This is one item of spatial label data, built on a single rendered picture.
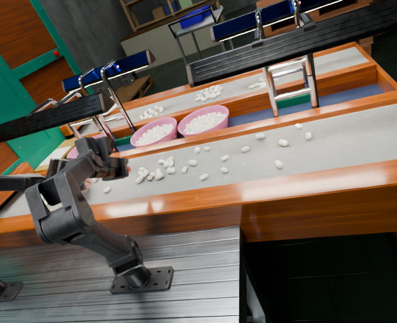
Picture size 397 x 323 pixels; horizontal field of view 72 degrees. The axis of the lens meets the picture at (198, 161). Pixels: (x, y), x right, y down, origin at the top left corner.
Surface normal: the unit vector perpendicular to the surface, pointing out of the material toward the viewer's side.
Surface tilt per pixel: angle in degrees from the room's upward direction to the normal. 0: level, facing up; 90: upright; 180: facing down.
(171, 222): 90
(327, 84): 90
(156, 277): 0
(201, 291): 0
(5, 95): 90
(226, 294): 0
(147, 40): 90
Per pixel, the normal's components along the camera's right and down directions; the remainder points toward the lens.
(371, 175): -0.34, -0.78
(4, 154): 0.92, -0.17
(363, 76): -0.18, 0.60
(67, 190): -0.06, -0.16
